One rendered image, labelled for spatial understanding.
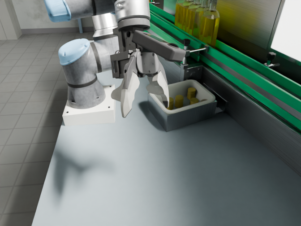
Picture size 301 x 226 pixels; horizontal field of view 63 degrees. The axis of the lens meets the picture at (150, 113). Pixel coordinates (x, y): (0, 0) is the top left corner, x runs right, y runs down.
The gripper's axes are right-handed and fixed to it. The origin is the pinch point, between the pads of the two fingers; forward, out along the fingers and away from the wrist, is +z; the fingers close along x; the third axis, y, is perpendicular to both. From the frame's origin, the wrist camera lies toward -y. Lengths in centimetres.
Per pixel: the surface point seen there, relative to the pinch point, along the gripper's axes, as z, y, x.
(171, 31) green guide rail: -32, 36, -65
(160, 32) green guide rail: -31, 38, -58
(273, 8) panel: -29, -12, -60
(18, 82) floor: -25, 250, -75
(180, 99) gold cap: 0.6, 19.0, -41.6
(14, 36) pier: -101, 358, -124
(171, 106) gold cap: 2.9, 21.9, -39.0
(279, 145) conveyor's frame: 17.7, -16.0, -43.9
